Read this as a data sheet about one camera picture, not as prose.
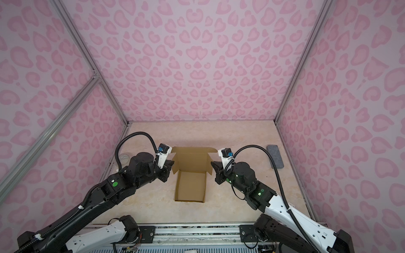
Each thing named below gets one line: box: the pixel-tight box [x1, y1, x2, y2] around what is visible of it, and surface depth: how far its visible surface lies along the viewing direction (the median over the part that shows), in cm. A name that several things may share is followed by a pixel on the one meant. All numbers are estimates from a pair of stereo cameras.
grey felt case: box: [266, 144, 285, 169], surface depth 99 cm
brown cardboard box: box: [170, 147, 218, 203], surface depth 82 cm
